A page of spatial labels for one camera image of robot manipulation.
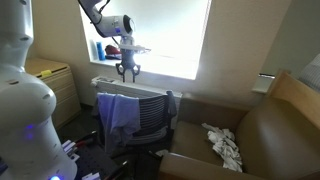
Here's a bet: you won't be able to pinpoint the black mesh office chair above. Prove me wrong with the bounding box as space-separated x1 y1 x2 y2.
96 89 179 158

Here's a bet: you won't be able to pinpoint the yellow sticky note pad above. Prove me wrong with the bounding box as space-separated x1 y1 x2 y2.
39 69 54 77

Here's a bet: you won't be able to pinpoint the red and black tool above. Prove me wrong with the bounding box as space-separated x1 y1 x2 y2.
74 130 99 148

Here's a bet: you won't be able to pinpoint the black perforated robot table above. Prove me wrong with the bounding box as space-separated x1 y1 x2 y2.
61 131 135 180

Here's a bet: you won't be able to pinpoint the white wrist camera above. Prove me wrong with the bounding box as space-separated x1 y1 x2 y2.
118 43 152 54

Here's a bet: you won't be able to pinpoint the light wooden bed frame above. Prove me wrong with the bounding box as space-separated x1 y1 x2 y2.
268 69 320 130

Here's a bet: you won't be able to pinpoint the white connector blocks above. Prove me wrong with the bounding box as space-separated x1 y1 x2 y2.
61 139 81 163

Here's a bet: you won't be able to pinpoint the brown leather armchair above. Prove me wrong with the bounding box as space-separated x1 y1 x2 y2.
157 91 320 180

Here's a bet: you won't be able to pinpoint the light wooden dresser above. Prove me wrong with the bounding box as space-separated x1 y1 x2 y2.
25 57 82 130

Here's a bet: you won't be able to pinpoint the white crumpled cloth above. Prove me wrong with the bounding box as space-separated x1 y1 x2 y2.
201 122 244 173

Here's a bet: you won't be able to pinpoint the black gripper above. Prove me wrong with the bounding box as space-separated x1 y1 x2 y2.
115 35 142 84

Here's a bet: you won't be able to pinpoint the blue bottle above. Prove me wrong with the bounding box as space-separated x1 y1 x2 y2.
95 41 107 62

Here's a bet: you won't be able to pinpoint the white paper scrap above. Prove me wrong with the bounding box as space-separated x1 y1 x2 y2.
153 148 170 159

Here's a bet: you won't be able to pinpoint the blue shirt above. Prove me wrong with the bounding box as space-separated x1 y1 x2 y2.
96 92 142 155

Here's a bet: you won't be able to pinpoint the striped pillow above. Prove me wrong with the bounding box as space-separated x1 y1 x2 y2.
298 52 320 93

